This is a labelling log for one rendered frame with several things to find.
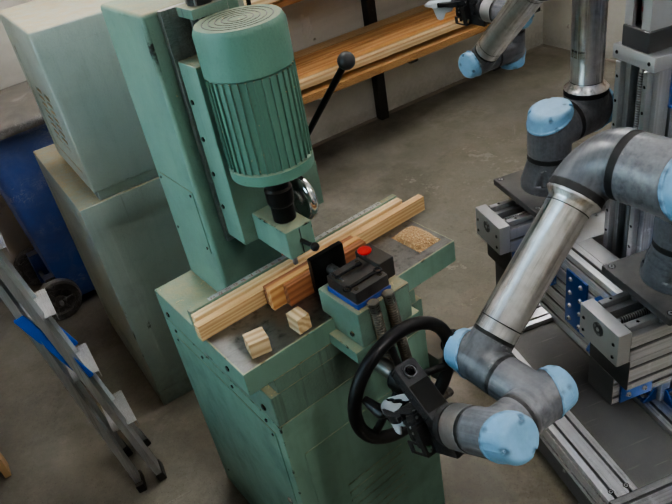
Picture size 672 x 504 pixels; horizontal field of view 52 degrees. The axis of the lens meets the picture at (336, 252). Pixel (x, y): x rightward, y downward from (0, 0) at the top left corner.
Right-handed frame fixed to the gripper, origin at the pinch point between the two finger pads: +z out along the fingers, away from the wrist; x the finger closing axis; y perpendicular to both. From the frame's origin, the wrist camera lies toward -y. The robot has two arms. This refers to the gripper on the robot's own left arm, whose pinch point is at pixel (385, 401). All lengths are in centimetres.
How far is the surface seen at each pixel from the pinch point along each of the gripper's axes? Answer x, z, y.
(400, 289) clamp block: 17.1, 8.0, -15.3
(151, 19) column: -4, 19, -84
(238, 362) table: -16.1, 22.5, -15.1
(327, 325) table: 3.9, 19.5, -13.6
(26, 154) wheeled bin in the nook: -13, 189, -98
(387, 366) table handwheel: 8.8, 11.1, -1.8
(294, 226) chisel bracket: 6.9, 21.4, -35.5
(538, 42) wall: 354, 254, -69
